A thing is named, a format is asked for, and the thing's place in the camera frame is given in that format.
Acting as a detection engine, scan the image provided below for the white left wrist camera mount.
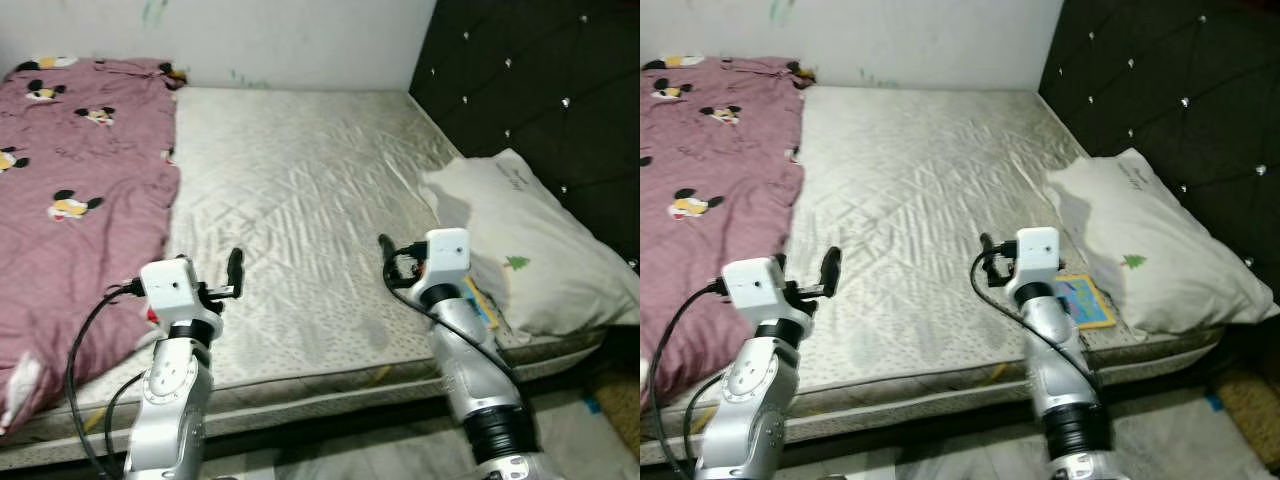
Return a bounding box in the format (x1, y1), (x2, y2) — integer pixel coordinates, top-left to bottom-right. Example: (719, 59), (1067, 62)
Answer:
(140, 256), (224, 337)
(720, 256), (814, 342)

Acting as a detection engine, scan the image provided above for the white pillow with tree print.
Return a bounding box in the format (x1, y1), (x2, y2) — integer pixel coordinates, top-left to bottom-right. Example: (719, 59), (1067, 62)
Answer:
(1044, 147), (1280, 337)
(419, 147), (641, 339)

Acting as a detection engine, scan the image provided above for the brown woven mat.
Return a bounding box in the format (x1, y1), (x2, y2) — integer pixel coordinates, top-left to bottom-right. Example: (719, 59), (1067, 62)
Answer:
(1204, 364), (1280, 448)
(584, 368), (641, 443)

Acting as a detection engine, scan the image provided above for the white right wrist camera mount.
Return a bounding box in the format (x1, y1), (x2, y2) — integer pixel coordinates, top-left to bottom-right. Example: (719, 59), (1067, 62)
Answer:
(1005, 226), (1062, 307)
(415, 227), (472, 307)

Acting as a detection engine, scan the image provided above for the dark tufted headboard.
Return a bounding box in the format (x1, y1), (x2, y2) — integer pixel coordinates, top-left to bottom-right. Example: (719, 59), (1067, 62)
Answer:
(1037, 0), (1280, 273)
(407, 0), (641, 268)

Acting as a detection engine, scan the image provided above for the blue yellow children's book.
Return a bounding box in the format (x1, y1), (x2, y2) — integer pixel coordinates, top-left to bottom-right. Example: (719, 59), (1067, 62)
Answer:
(1054, 272), (1117, 332)
(461, 274), (502, 332)

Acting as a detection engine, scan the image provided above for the dark bed base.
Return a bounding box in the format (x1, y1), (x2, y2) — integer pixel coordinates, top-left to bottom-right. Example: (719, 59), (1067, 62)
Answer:
(200, 338), (613, 473)
(640, 338), (1233, 473)

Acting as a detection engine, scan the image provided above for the quilted white mattress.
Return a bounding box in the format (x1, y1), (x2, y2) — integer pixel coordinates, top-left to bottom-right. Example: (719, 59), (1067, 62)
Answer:
(640, 84), (1228, 468)
(0, 84), (613, 473)

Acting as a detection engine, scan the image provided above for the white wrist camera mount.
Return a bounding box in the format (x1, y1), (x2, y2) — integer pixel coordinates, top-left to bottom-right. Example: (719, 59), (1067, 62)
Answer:
(140, 256), (224, 337)
(415, 227), (472, 307)
(720, 256), (814, 342)
(1005, 226), (1062, 307)

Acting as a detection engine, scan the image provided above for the pink Mickey Mouse blanket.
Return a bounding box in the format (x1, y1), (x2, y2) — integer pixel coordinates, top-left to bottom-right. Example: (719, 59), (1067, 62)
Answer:
(640, 54), (807, 413)
(0, 54), (187, 438)

